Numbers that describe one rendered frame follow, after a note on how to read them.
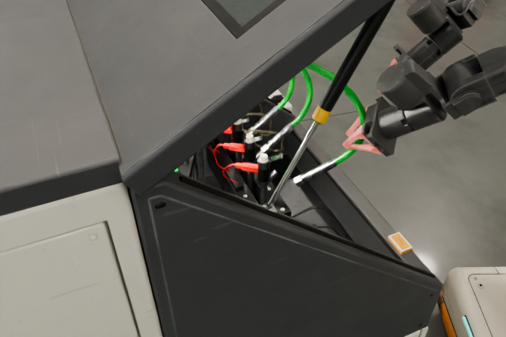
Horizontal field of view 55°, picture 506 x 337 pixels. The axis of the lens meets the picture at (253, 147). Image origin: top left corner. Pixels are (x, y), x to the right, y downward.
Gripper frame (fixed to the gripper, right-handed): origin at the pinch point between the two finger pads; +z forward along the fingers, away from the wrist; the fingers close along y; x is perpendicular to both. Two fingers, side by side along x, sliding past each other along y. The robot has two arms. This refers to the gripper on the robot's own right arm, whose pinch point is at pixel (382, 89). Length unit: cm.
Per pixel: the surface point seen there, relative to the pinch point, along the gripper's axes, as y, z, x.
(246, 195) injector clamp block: 5.8, 40.1, 5.0
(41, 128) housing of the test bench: 61, 23, 45
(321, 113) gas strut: 36, 2, 42
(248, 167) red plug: 13.4, 31.9, 7.7
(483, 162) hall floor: -167, 3, -104
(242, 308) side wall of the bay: 21, 33, 47
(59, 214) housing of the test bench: 56, 25, 53
